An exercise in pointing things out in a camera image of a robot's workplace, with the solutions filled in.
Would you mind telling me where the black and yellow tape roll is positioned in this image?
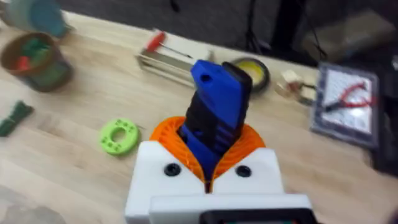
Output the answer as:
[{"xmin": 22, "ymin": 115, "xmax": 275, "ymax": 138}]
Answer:
[{"xmin": 231, "ymin": 57, "xmax": 271, "ymax": 93}]

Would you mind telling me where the blue electric screwdriver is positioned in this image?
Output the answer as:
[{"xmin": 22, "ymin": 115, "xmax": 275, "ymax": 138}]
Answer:
[{"xmin": 177, "ymin": 59, "xmax": 253, "ymax": 181}]

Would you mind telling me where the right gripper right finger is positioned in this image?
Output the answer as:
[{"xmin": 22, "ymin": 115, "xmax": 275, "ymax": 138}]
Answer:
[{"xmin": 210, "ymin": 123, "xmax": 285, "ymax": 196}]

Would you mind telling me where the green disc with holes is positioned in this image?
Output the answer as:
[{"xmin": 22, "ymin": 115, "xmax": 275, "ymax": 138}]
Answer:
[{"xmin": 99, "ymin": 118, "xmax": 140, "ymax": 157}]

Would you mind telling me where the teal and white cup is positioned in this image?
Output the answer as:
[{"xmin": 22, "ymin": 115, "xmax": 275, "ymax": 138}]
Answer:
[{"xmin": 0, "ymin": 0, "xmax": 73, "ymax": 38}]

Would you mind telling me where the white flat box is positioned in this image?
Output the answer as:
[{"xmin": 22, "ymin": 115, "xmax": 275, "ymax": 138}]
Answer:
[{"xmin": 134, "ymin": 29, "xmax": 216, "ymax": 90}]

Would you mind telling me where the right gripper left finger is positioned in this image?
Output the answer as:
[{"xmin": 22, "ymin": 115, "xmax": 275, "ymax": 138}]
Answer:
[{"xmin": 124, "ymin": 116, "xmax": 208, "ymax": 224}]

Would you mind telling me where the brown tub with toys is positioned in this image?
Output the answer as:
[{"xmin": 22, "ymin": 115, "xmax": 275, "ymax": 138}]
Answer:
[{"xmin": 0, "ymin": 32, "xmax": 74, "ymax": 93}]

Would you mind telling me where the grey tray with red pliers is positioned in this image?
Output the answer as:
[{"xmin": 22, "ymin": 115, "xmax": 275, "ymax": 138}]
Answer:
[{"xmin": 309, "ymin": 62, "xmax": 381, "ymax": 149}]

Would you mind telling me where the red-handled screwdriver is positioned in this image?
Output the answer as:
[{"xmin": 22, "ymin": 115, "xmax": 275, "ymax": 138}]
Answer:
[{"xmin": 145, "ymin": 30, "xmax": 194, "ymax": 60}]

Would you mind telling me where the green toy vegetable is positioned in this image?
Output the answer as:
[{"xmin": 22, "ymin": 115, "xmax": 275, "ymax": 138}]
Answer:
[{"xmin": 0, "ymin": 100, "xmax": 34, "ymax": 138}]

